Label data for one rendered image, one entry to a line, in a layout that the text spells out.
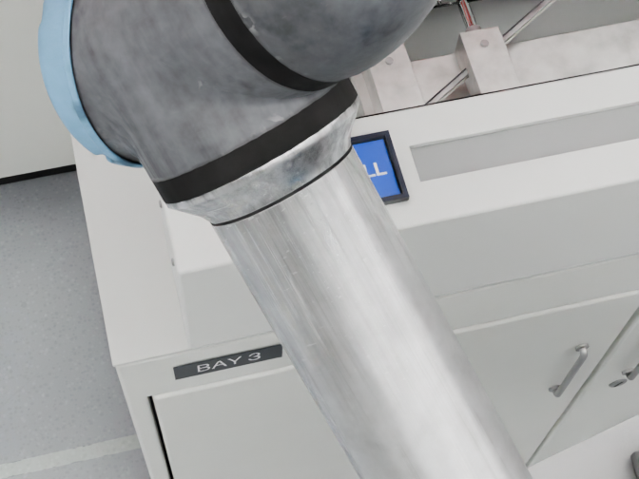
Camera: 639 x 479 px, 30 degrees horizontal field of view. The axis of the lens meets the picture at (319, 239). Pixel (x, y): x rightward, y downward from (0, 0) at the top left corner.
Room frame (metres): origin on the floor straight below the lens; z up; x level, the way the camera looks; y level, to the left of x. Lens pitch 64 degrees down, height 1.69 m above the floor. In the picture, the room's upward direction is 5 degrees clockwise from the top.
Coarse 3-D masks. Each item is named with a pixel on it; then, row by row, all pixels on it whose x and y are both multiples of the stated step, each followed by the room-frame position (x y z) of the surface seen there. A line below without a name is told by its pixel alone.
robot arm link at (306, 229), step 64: (64, 0) 0.35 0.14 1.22; (128, 0) 0.34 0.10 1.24; (192, 0) 0.32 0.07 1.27; (64, 64) 0.33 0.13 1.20; (128, 64) 0.32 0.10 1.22; (192, 64) 0.31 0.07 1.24; (256, 64) 0.31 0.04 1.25; (128, 128) 0.30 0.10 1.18; (192, 128) 0.29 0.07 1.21; (256, 128) 0.30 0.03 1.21; (320, 128) 0.30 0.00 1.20; (192, 192) 0.27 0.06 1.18; (256, 192) 0.28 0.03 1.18; (320, 192) 0.28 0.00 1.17; (256, 256) 0.26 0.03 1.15; (320, 256) 0.26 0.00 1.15; (384, 256) 0.27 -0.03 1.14; (320, 320) 0.23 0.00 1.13; (384, 320) 0.24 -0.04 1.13; (320, 384) 0.21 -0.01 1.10; (384, 384) 0.21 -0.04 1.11; (448, 384) 0.22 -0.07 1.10; (384, 448) 0.18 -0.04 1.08; (448, 448) 0.19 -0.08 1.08; (512, 448) 0.20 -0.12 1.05
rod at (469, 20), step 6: (462, 0) 0.63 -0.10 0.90; (462, 6) 0.62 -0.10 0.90; (468, 6) 0.62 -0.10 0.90; (462, 12) 0.62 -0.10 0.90; (468, 12) 0.62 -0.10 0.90; (462, 18) 0.61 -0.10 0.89; (468, 18) 0.61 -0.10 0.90; (474, 18) 0.61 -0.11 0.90; (468, 24) 0.60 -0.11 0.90; (474, 24) 0.60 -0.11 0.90; (468, 30) 0.60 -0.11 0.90
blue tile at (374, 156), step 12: (360, 144) 0.44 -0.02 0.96; (372, 144) 0.44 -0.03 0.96; (384, 144) 0.44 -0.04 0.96; (360, 156) 0.43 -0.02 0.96; (372, 156) 0.43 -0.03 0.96; (384, 156) 0.43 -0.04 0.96; (372, 168) 0.42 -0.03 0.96; (384, 168) 0.42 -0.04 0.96; (372, 180) 0.41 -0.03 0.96; (384, 180) 0.41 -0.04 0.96; (396, 180) 0.41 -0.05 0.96; (384, 192) 0.40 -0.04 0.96; (396, 192) 0.40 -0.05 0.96
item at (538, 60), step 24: (624, 24) 0.63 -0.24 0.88; (528, 48) 0.60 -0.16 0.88; (552, 48) 0.60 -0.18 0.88; (576, 48) 0.60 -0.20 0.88; (600, 48) 0.61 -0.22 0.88; (624, 48) 0.61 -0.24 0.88; (432, 72) 0.57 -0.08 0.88; (456, 72) 0.57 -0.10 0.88; (528, 72) 0.57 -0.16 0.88; (552, 72) 0.58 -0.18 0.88; (576, 72) 0.58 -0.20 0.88; (360, 96) 0.54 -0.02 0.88; (432, 96) 0.54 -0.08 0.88; (456, 96) 0.54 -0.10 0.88
